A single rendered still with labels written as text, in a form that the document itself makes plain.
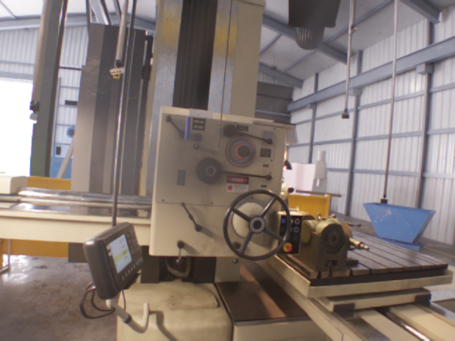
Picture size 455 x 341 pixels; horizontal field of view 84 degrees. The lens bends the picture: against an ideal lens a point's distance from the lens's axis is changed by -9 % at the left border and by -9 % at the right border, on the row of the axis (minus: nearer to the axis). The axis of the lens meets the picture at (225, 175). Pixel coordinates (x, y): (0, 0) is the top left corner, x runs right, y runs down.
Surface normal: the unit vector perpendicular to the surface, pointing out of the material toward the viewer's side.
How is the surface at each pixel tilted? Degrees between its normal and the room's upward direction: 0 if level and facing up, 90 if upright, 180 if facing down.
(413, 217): 90
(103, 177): 90
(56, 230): 90
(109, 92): 90
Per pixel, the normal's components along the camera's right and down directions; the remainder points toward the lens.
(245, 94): 0.24, 0.05
